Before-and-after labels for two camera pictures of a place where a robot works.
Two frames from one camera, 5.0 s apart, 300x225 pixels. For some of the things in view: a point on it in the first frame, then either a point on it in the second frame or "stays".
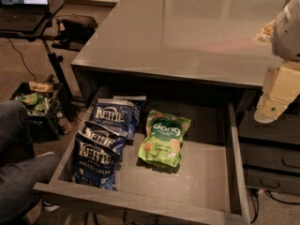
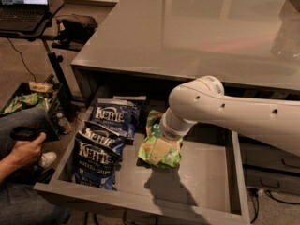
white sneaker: (49, 207) to (48, 158)
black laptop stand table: (37, 34) stays
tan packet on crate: (40, 86) stays
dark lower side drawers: (270, 152) stays
